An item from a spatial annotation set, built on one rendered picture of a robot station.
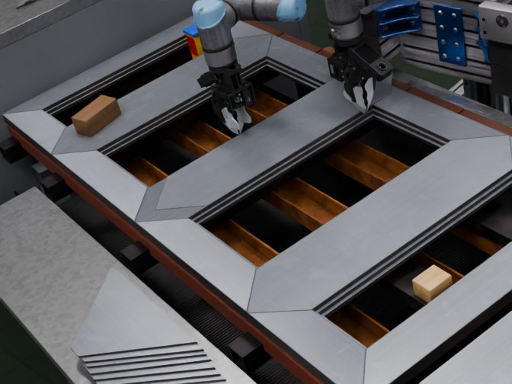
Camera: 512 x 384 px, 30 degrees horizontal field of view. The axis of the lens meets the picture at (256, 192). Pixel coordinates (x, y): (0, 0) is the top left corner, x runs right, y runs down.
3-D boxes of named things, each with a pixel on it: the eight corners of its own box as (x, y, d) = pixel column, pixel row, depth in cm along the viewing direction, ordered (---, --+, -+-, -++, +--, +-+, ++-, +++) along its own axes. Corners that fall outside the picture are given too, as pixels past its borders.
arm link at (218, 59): (196, 47, 225) (223, 33, 228) (200, 65, 227) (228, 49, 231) (213, 56, 219) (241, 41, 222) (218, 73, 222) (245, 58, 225)
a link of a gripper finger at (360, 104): (352, 107, 238) (346, 75, 233) (368, 113, 234) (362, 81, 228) (343, 112, 237) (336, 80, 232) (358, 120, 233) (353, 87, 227)
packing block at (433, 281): (431, 305, 186) (430, 291, 184) (414, 294, 190) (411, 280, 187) (453, 289, 188) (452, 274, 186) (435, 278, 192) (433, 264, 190)
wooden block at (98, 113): (91, 137, 252) (85, 121, 249) (76, 132, 256) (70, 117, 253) (122, 113, 259) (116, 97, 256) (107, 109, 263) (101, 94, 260)
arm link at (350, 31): (367, 14, 220) (340, 30, 217) (370, 32, 222) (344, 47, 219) (346, 7, 225) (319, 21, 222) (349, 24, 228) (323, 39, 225)
